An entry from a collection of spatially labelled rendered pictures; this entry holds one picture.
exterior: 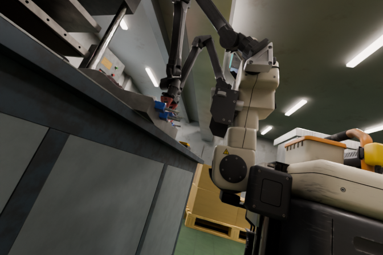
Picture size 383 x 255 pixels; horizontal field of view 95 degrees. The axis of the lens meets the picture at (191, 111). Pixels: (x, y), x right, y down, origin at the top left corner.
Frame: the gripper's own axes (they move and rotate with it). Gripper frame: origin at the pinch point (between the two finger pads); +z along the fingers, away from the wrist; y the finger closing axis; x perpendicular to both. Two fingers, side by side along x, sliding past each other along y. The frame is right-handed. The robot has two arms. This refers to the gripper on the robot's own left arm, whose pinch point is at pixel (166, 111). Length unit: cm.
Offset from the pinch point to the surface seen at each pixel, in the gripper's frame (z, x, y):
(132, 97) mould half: 9.2, 7.3, 36.4
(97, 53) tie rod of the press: -38, -72, -2
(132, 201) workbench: 43.3, 2.5, 8.1
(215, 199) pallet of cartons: 52, 9, -196
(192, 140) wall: -147, -269, -874
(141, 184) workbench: 36.7, 2.7, 5.8
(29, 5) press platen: -35, -78, 41
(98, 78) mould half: 5.5, -5.3, 40.5
